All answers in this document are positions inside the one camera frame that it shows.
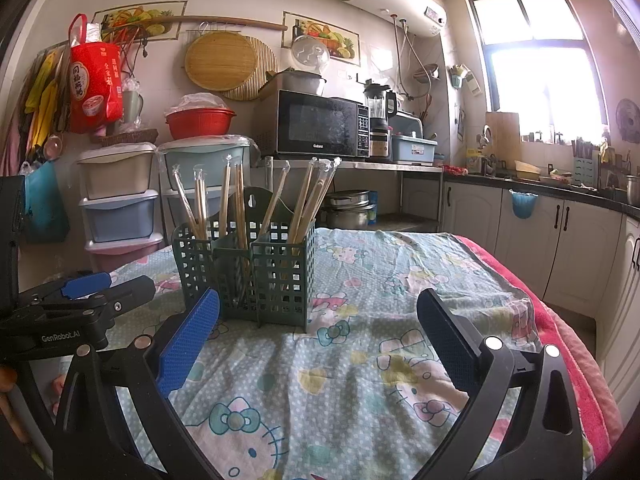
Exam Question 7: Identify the white kitchen cabinets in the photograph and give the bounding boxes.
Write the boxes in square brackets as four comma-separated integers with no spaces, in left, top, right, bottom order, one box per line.
[442,177,639,418]

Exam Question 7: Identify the kitchen window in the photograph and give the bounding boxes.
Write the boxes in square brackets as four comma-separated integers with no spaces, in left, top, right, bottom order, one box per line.
[469,0,606,144]

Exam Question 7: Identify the left hand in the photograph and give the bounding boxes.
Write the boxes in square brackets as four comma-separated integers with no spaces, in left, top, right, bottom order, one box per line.
[0,366,68,446]

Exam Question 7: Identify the blue cloth bag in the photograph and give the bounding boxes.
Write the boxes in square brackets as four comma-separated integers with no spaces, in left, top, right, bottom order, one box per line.
[20,162,70,245]

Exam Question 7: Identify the pink blanket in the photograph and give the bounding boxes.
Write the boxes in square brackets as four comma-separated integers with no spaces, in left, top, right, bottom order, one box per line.
[456,235,624,466]

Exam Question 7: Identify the floral blue tablecloth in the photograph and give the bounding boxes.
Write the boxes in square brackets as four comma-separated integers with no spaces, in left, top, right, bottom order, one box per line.
[103,229,547,479]

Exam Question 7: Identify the left plastic drawer tower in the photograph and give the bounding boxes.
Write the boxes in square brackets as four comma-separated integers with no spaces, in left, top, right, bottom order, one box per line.
[77,142,165,272]

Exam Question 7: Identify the plastic drawer tower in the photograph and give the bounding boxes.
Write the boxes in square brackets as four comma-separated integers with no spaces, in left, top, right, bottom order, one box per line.
[156,134,259,235]
[77,142,165,272]

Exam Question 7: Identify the blue hanging cabinet bin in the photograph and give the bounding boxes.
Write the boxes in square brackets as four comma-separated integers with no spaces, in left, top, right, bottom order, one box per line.
[510,190,538,220]

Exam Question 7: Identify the right plastic drawer tower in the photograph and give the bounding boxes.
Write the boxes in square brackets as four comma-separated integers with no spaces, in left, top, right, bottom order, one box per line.
[156,134,259,235]

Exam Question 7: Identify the stacked steel pots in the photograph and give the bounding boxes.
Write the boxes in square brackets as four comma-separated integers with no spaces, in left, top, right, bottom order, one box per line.
[320,190,375,230]

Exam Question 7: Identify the green plastic utensil basket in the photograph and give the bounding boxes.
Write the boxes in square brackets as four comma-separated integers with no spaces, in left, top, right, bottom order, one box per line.
[172,186,314,333]

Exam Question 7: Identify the light blue dish rack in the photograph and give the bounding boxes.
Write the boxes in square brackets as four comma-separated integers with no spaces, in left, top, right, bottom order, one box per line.
[392,136,437,166]

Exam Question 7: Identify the red shopping bag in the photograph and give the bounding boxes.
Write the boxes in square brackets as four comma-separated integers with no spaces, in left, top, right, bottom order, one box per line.
[67,13,124,133]

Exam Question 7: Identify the red plastic basin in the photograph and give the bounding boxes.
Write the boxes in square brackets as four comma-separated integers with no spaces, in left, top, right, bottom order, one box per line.
[166,107,235,140]

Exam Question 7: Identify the metal shelf rack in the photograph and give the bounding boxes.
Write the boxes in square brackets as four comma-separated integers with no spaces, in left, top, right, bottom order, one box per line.
[254,156,446,233]

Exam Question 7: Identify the blender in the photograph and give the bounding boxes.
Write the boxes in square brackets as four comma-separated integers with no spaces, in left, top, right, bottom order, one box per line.
[363,79,397,162]

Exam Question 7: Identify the black microwave oven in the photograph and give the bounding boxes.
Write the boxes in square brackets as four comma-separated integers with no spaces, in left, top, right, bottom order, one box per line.
[250,90,370,159]

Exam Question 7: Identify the round bamboo mat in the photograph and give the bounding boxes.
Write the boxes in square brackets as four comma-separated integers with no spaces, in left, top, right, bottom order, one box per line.
[184,30,278,102]

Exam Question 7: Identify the fruit wall picture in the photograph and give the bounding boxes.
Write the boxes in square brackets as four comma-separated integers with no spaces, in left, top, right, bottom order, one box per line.
[92,0,186,44]

